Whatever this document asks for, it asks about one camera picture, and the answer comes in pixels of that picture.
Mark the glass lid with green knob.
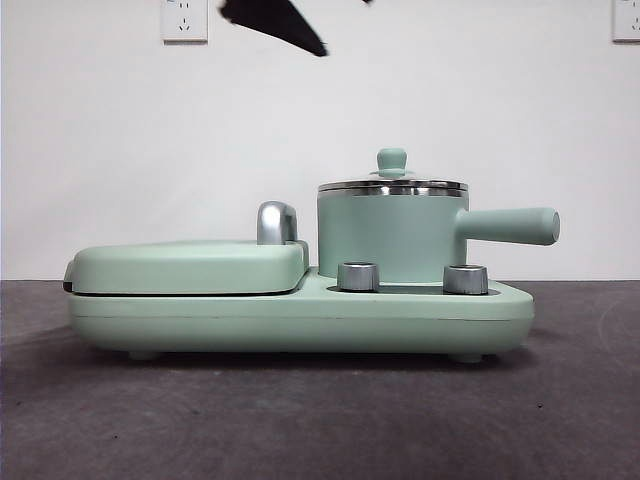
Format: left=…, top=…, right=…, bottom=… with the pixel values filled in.
left=317, top=146, right=470, bottom=193

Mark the green breakfast machine base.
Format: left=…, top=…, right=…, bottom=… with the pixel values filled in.
left=66, top=266, right=535, bottom=362

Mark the green pot with side handle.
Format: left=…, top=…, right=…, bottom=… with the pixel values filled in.
left=316, top=183, right=561, bottom=281

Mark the white wall socket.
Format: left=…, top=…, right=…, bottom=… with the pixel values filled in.
left=160, top=0, right=209, bottom=44
left=611, top=0, right=640, bottom=43

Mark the silver control knob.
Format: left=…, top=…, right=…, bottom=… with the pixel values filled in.
left=337, top=261, right=380, bottom=291
left=442, top=263, right=489, bottom=295

